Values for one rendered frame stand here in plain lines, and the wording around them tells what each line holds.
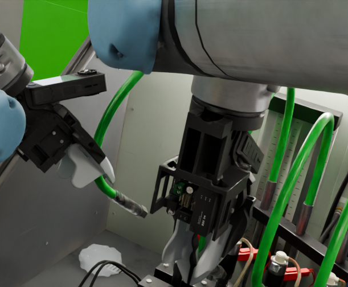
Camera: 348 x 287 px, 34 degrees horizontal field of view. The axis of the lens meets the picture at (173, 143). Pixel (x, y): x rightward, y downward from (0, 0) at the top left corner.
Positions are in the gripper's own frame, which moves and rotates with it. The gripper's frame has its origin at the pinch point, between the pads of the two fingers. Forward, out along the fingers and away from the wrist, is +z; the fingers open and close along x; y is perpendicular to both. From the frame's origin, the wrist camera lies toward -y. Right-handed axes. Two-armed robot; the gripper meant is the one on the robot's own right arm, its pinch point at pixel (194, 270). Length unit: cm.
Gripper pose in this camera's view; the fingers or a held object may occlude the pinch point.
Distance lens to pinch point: 65.3
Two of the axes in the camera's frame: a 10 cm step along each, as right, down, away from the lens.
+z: -1.9, 9.1, 3.6
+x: 8.7, 3.3, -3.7
